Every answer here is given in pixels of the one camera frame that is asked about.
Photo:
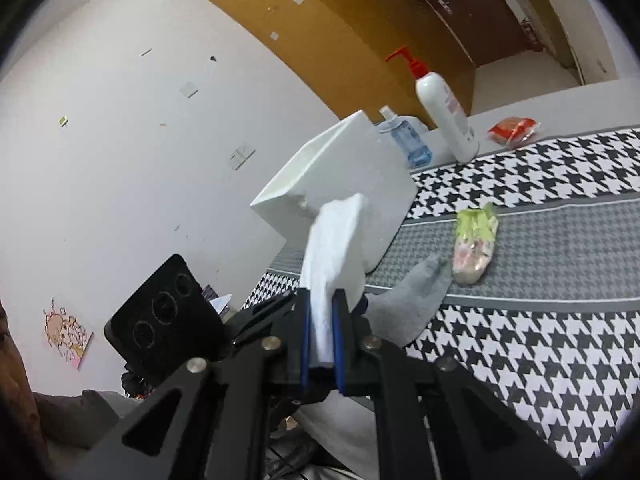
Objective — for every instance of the white towel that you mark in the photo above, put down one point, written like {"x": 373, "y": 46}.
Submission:
{"x": 335, "y": 260}

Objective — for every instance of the cartoon wall sticker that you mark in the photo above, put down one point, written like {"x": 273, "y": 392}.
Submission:
{"x": 67, "y": 335}

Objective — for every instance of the houndstooth table cloth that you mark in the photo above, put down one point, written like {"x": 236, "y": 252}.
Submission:
{"x": 540, "y": 300}

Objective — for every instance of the white wall switch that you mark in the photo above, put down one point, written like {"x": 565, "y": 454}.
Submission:
{"x": 189, "y": 89}

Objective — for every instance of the red snack packet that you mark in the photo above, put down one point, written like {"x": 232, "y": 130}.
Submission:
{"x": 515, "y": 130}

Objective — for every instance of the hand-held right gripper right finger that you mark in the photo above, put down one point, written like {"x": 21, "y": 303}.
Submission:
{"x": 340, "y": 355}

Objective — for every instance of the white pump bottle red cap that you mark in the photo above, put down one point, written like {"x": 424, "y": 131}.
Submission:
{"x": 447, "y": 110}

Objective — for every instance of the light wooden door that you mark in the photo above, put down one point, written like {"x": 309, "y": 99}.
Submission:
{"x": 550, "y": 10}

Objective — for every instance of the person's left forearm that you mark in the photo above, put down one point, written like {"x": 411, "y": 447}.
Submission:
{"x": 80, "y": 417}

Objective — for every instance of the grey sock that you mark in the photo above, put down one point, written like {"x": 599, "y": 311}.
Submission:
{"x": 410, "y": 300}

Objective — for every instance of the dark brown door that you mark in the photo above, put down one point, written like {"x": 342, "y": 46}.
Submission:
{"x": 480, "y": 15}

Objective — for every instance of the white foam box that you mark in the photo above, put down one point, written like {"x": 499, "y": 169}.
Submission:
{"x": 350, "y": 180}

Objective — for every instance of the person's head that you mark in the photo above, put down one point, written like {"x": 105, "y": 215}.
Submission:
{"x": 17, "y": 400}

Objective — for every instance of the green pink plastic packet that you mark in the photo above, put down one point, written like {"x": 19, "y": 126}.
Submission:
{"x": 475, "y": 247}

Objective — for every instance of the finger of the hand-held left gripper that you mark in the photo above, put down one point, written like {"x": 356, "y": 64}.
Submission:
{"x": 260, "y": 317}
{"x": 362, "y": 304}

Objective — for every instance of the wooden wardrobe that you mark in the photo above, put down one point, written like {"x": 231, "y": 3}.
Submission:
{"x": 325, "y": 25}

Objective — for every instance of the white wall socket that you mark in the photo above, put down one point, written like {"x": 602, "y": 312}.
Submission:
{"x": 237, "y": 158}
{"x": 248, "y": 150}

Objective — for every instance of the blue liquid bottle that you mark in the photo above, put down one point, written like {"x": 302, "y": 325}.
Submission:
{"x": 407, "y": 142}

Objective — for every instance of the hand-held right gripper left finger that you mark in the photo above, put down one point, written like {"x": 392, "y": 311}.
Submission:
{"x": 303, "y": 355}

